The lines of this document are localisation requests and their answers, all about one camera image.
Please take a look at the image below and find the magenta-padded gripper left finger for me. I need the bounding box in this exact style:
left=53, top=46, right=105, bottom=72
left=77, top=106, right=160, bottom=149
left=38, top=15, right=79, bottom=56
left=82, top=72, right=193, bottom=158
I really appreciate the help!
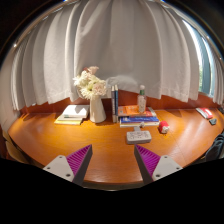
left=42, top=144, right=94, bottom=187

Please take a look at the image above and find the white curtain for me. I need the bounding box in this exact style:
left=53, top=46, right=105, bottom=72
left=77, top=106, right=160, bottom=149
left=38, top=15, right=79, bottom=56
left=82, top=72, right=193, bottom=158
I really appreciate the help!
left=9, top=0, right=224, bottom=112

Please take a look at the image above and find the white power strip cable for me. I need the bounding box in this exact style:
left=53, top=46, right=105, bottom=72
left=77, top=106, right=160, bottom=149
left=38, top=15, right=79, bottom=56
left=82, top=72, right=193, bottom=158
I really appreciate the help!
left=132, top=121, right=146, bottom=133

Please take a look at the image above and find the window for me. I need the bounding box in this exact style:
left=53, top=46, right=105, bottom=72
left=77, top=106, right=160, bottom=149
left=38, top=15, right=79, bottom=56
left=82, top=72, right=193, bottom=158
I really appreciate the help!
left=182, top=18, right=214, bottom=97

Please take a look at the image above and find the yellow flat book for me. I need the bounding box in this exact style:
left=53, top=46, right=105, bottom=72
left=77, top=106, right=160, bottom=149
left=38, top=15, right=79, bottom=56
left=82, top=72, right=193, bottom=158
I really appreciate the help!
left=53, top=114, right=84, bottom=126

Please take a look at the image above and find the white ceramic vase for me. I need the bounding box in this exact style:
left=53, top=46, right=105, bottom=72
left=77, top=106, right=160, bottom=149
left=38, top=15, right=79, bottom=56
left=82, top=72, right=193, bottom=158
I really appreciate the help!
left=88, top=94, right=108, bottom=124

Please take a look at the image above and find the red and white charger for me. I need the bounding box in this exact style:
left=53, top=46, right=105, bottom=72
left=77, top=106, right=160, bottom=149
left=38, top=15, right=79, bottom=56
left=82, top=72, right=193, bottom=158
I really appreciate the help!
left=157, top=120, right=171, bottom=135

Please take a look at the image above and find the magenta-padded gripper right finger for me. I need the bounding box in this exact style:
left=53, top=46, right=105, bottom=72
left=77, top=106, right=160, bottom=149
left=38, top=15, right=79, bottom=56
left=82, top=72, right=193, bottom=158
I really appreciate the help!
left=133, top=144, right=184, bottom=186

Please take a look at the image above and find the clear plastic bottle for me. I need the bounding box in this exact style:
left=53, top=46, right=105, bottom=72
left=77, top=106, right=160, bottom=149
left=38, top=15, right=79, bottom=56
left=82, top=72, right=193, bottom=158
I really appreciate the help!
left=136, top=84, right=148, bottom=115

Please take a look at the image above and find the dark chair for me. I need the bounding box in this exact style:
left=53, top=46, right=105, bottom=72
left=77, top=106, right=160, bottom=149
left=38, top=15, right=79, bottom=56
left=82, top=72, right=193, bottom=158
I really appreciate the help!
left=204, top=129, right=224, bottom=163

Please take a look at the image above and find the blue upright book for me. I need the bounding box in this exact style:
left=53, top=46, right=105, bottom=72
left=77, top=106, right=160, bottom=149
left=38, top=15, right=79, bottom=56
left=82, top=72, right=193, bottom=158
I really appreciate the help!
left=114, top=84, right=120, bottom=123

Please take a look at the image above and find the white and pink flower bouquet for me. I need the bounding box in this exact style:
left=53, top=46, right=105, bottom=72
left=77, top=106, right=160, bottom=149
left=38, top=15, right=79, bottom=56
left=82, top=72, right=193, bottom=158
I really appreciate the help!
left=72, top=65, right=109, bottom=101

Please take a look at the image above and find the orange flat book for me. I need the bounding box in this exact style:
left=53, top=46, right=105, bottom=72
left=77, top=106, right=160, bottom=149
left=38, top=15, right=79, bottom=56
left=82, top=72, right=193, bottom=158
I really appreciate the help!
left=116, top=104, right=157, bottom=119

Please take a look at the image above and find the red and white book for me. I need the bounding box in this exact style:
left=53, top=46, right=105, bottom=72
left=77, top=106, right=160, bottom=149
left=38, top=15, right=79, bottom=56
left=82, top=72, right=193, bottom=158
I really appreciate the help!
left=195, top=106, right=214, bottom=120

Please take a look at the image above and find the white flat book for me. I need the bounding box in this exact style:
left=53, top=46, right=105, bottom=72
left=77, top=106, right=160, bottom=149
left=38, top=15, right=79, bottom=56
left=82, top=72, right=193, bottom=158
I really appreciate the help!
left=61, top=104, right=91, bottom=119

